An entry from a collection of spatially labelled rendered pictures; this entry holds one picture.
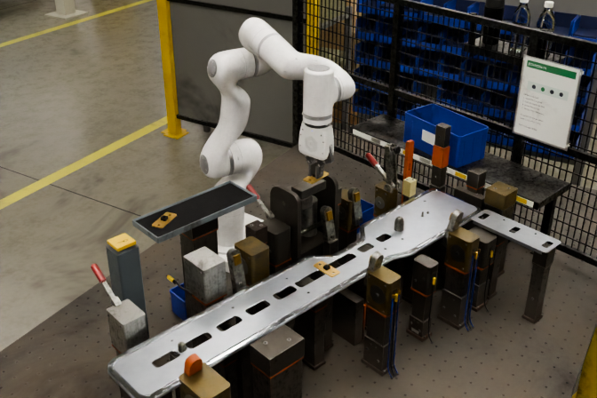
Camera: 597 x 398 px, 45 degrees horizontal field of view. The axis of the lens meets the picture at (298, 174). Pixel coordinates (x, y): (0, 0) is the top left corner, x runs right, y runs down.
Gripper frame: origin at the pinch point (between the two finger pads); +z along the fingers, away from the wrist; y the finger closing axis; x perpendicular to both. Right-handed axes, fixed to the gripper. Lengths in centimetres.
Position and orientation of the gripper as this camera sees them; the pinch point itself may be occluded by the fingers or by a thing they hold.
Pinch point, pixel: (315, 170)
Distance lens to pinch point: 211.7
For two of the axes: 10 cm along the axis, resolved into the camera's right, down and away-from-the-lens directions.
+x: 6.3, -3.5, 6.9
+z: -0.1, 8.9, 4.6
